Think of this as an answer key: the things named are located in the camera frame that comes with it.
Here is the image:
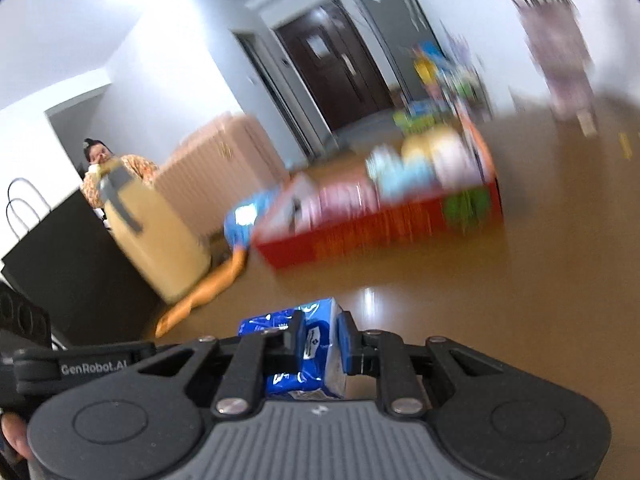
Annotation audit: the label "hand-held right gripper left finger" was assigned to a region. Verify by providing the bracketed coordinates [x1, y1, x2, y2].
[125, 310, 307, 418]

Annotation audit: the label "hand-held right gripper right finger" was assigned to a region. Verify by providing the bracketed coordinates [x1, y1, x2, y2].
[336, 311, 506, 417]

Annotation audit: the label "blue tissue pack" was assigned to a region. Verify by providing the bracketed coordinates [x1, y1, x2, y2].
[236, 297, 348, 401]

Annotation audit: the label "red cardboard box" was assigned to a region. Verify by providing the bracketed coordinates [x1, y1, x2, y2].
[250, 120, 503, 271]

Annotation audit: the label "light blue cloth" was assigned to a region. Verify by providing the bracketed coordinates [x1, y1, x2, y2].
[366, 146, 441, 201]

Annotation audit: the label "person's left hand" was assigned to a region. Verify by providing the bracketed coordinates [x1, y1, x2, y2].
[0, 412, 32, 461]

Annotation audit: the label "black paper bag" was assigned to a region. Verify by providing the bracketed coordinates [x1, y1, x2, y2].
[1, 177, 166, 351]

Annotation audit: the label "blue wet wipes pack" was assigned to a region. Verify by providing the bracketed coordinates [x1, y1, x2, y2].
[222, 187, 286, 256]

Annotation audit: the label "yellow thermos jug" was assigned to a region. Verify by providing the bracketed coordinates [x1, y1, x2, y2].
[97, 157, 212, 306]

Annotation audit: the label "pink suitcase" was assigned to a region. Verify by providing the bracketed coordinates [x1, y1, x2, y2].
[155, 114, 291, 241]

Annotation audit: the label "grey interior door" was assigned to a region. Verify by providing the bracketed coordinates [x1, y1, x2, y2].
[235, 30, 321, 158]

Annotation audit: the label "dark brown entrance door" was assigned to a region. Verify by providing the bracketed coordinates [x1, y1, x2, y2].
[274, 0, 396, 133]

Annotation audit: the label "pile of colourful clutter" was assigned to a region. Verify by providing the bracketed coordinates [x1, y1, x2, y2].
[392, 35, 493, 133]

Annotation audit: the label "yellow bucket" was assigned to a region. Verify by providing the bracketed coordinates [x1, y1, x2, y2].
[414, 57, 438, 83]

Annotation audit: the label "white fallen petal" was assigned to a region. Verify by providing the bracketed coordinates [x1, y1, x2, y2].
[575, 110, 598, 138]

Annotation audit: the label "grey refrigerator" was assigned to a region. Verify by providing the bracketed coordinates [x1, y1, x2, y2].
[357, 0, 446, 61]

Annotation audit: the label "scattered yellow crumbs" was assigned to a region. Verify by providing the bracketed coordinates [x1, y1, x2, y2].
[617, 132, 640, 161]

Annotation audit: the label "grey ceramic vase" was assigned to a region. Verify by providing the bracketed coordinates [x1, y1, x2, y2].
[517, 0, 596, 121]

